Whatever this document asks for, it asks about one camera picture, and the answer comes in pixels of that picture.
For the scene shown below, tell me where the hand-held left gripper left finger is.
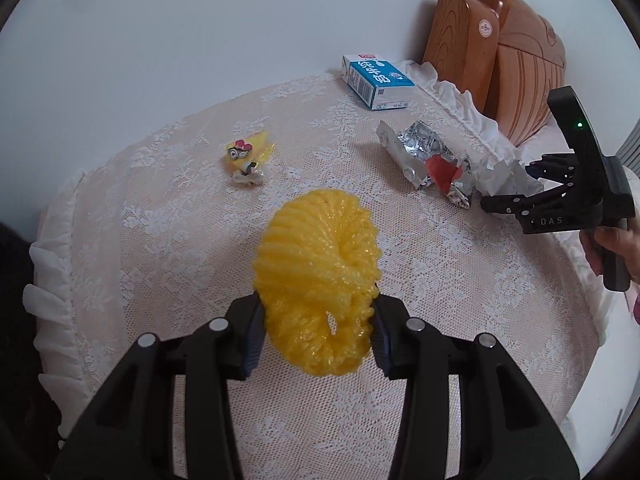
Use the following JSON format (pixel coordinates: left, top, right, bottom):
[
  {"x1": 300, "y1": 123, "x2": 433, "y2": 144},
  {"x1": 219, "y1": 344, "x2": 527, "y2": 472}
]
[{"x1": 50, "y1": 294, "x2": 266, "y2": 480}]

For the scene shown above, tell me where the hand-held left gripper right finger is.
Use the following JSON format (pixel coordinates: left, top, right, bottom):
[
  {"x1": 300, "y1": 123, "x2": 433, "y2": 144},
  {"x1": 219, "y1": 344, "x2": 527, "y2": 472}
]
[{"x1": 372, "y1": 294, "x2": 576, "y2": 480}]

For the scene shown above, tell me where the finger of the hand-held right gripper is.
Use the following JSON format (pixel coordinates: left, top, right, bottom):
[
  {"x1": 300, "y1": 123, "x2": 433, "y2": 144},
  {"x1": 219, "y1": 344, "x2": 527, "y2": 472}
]
[
  {"x1": 527, "y1": 152, "x2": 577, "y2": 179},
  {"x1": 480, "y1": 182, "x2": 576, "y2": 217}
]

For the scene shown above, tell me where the large white paper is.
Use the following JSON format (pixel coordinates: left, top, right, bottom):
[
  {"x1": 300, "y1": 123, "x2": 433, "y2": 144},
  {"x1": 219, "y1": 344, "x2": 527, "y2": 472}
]
[{"x1": 472, "y1": 157, "x2": 546, "y2": 198}]

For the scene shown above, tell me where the yellow foam fruit net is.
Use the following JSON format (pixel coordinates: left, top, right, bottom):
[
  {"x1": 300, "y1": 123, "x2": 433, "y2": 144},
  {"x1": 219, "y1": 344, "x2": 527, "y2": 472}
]
[{"x1": 252, "y1": 187, "x2": 383, "y2": 376}]

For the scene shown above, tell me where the person's right hand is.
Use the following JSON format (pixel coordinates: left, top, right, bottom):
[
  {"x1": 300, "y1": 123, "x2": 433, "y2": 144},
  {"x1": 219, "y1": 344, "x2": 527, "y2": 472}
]
[{"x1": 580, "y1": 217, "x2": 640, "y2": 283}]

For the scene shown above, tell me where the wooden headboard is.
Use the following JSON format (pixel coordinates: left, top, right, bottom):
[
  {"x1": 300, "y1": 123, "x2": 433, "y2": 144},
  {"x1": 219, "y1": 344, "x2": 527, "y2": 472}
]
[{"x1": 422, "y1": 0, "x2": 567, "y2": 146}]

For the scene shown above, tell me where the silver foil wrapper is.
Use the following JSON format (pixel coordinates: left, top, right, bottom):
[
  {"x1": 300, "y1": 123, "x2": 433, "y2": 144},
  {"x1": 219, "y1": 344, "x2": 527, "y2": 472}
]
[{"x1": 376, "y1": 120, "x2": 473, "y2": 209}]

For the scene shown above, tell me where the small yellow cartoon wrapper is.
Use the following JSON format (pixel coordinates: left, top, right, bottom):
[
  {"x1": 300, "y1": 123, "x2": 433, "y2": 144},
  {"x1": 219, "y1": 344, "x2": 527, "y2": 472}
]
[{"x1": 225, "y1": 130, "x2": 276, "y2": 187}]

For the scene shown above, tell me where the blue and white milk carton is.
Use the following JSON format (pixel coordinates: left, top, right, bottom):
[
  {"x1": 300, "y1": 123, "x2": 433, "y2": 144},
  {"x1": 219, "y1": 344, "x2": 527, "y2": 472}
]
[{"x1": 341, "y1": 52, "x2": 416, "y2": 112}]

